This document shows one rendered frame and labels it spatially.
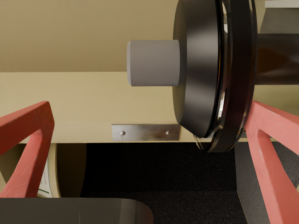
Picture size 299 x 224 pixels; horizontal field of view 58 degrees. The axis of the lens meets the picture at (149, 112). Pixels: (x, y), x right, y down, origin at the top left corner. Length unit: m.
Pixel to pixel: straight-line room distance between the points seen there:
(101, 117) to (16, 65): 0.53
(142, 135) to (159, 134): 0.02
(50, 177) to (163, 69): 0.27
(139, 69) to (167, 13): 0.52
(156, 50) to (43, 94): 0.21
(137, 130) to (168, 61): 0.14
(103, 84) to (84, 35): 0.37
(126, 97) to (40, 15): 0.45
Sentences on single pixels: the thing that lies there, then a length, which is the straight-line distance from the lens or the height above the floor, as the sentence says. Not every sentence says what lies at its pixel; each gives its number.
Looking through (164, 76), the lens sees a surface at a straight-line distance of 0.16.
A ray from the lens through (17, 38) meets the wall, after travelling 0.76.
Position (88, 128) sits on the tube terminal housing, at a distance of 0.29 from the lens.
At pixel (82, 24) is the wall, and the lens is 0.70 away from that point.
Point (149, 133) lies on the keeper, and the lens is 0.28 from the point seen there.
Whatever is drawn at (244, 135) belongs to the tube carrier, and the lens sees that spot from 0.16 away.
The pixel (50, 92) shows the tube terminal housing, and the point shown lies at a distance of 0.34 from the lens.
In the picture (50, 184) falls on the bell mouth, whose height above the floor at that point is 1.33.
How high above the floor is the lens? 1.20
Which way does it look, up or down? 1 degrees down
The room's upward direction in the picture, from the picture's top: 90 degrees counter-clockwise
